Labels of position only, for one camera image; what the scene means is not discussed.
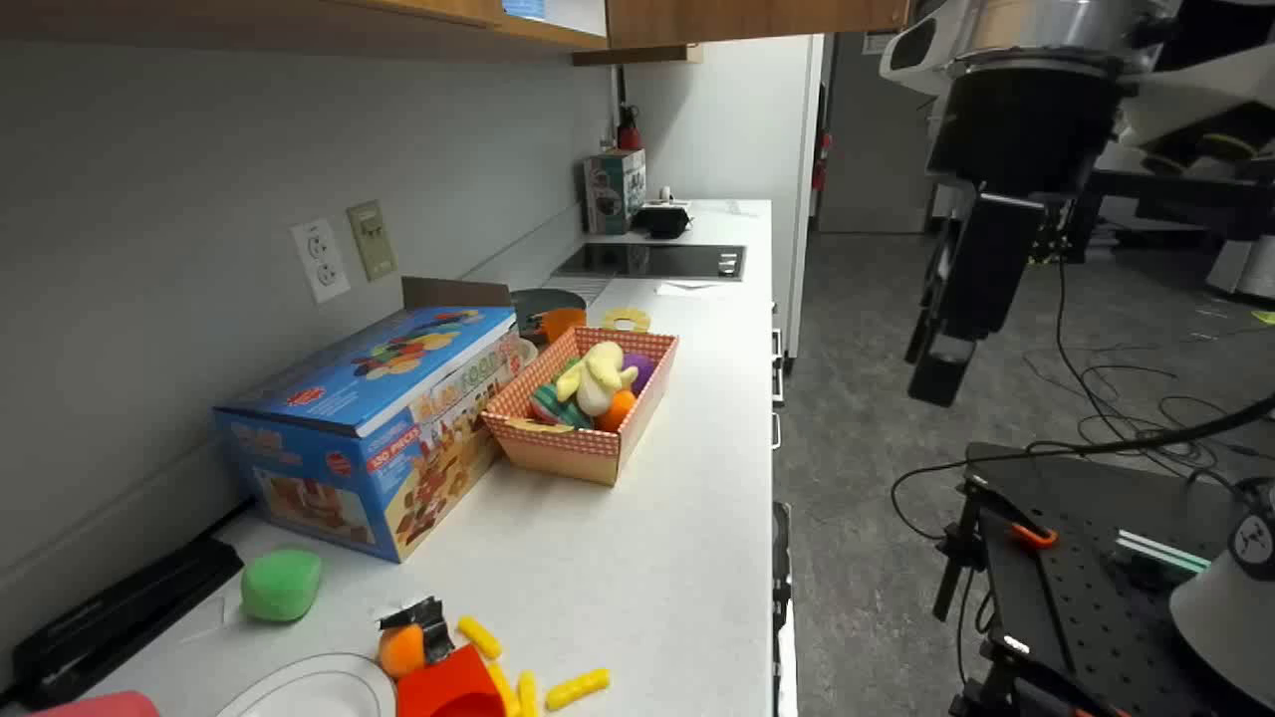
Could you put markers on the black table clamp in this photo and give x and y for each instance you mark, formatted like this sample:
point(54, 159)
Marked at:
point(958, 541)

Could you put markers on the black camera stand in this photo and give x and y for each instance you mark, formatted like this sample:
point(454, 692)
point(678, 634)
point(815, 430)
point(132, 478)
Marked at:
point(1171, 200)

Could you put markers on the wooden cabinet door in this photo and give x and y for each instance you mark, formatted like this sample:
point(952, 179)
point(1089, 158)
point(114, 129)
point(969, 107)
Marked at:
point(759, 18)

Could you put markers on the white wall outlet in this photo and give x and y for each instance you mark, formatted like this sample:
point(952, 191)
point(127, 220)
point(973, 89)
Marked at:
point(321, 259)

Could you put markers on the black stapler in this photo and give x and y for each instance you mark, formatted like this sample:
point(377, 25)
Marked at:
point(123, 616)

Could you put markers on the brown flat board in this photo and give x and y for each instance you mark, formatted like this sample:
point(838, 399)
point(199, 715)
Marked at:
point(454, 292)

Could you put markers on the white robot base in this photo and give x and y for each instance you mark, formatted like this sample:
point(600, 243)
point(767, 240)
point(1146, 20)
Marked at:
point(1231, 630)

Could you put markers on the blue toy box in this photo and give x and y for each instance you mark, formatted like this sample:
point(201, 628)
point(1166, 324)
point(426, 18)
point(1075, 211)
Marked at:
point(382, 423)

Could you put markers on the yellow toy fry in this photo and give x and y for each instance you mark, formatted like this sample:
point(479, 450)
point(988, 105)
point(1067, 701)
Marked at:
point(579, 692)
point(527, 693)
point(479, 640)

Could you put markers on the teal white bar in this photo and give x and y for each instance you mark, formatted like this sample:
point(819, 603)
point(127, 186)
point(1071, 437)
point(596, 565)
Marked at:
point(1162, 552)

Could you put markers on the black cooktop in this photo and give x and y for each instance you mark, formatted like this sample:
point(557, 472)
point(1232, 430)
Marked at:
point(650, 259)

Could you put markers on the white plate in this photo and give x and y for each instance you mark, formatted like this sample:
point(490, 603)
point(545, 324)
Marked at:
point(313, 692)

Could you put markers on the green toy block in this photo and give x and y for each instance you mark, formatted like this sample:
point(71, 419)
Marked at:
point(282, 588)

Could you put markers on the black breadboard table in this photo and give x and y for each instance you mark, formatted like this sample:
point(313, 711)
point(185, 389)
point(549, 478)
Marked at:
point(1103, 609)

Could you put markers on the cream toy banana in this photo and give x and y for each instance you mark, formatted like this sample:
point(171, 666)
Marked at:
point(600, 368)

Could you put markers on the yellow toy piece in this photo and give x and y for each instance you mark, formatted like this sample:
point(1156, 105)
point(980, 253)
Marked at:
point(628, 317)

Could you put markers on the green white carton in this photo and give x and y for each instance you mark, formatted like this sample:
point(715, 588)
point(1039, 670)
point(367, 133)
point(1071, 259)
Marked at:
point(616, 187)

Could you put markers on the black toy piece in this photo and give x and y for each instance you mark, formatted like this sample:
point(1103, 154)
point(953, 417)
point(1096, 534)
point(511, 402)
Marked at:
point(430, 624)

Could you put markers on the pink cardboard tray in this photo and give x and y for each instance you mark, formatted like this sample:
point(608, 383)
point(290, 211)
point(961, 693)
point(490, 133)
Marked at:
point(564, 450)

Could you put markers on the red fire extinguisher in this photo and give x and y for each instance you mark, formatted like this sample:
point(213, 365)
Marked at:
point(823, 159)

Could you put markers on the red orange bottle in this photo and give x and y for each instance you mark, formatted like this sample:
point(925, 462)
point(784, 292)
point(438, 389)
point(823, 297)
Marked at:
point(628, 129)

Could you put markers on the pink toy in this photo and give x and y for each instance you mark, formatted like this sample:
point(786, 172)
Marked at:
point(100, 705)

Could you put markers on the purple toy fruit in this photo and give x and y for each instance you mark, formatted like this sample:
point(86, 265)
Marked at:
point(638, 368)

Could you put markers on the red toy fries box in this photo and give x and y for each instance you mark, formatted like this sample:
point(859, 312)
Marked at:
point(443, 685)

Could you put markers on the orange toy ball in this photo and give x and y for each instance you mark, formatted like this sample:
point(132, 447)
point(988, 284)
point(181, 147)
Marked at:
point(402, 649)

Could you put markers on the white refrigerator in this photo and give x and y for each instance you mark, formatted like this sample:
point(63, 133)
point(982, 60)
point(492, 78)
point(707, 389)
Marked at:
point(722, 133)

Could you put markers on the green toy vegetable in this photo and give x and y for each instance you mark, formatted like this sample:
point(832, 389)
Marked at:
point(561, 402)

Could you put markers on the gray door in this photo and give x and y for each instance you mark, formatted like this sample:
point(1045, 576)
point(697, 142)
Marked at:
point(869, 143)

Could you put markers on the gray bowl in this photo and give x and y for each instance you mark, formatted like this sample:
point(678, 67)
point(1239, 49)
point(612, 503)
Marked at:
point(535, 305)

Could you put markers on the beige switch plate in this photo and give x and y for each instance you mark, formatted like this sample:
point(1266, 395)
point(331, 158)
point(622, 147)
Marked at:
point(374, 240)

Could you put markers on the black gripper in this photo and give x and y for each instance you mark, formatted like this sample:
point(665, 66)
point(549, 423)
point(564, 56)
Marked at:
point(998, 265)

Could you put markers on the wooden wall cabinet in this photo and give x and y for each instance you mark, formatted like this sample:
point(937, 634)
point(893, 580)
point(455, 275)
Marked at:
point(266, 25)

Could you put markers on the orange toy fruit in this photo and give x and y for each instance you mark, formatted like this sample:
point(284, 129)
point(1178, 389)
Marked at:
point(616, 411)

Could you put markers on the orange toy in bowl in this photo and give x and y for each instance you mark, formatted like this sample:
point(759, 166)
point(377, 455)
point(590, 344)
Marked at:
point(561, 324)

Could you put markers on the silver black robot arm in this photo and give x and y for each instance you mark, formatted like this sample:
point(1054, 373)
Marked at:
point(1063, 54)

